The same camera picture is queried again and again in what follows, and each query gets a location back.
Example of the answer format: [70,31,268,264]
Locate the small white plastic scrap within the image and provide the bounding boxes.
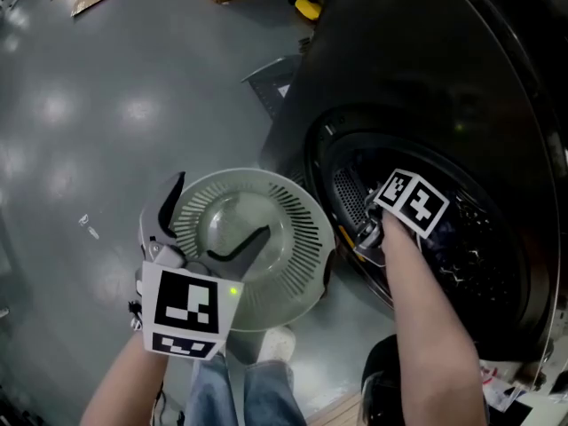
[78,213,101,241]

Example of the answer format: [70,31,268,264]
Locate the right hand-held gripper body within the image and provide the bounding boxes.
[353,168,451,268]

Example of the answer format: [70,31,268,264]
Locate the person's right white shoe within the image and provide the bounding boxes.
[259,326,296,364]

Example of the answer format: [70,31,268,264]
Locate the person's blue jeans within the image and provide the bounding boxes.
[184,352,308,426]

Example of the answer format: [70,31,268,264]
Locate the person's left forearm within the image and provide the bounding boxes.
[79,330,172,426]

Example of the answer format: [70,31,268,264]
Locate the black round washing machine door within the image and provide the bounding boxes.
[359,333,401,426]

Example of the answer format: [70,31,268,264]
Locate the person's right forearm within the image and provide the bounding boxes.
[381,213,489,426]

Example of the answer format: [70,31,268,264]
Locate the grey-green plastic laundry basket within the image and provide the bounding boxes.
[170,168,337,332]

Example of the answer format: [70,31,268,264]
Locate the light wooden board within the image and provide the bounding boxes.
[305,392,363,426]

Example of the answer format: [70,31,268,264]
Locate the grey dustpan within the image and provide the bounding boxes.
[241,54,304,120]

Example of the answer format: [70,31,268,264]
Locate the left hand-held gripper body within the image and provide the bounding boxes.
[135,236,244,361]

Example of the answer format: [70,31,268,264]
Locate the black washing machine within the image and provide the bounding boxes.
[259,0,568,376]

